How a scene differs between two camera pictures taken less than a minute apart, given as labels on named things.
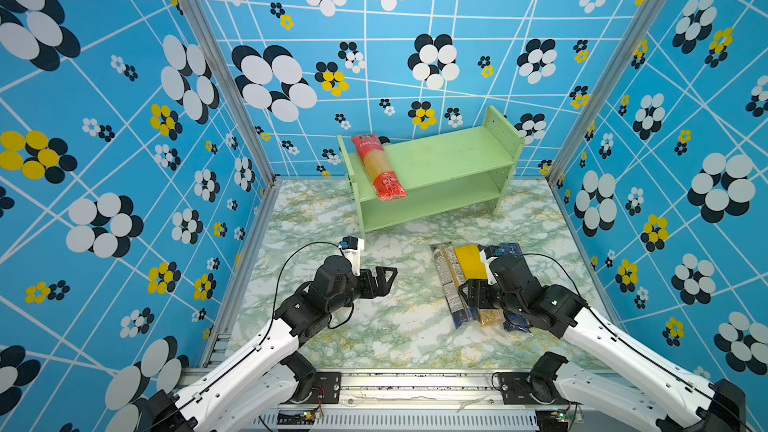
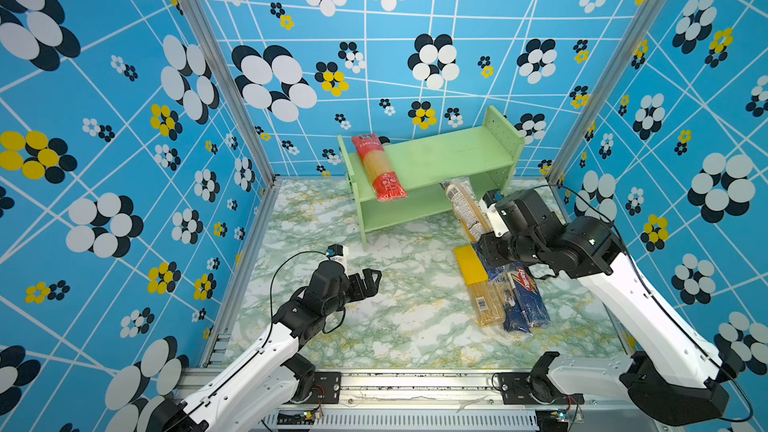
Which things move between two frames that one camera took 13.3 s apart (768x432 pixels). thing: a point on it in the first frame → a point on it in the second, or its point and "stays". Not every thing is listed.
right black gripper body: (490, 296) → (521, 251)
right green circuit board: (554, 419) stays
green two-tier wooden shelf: (439, 174) stays
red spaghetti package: (386, 184) stays
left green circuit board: (295, 417) stays
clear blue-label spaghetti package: (451, 275) → (468, 207)
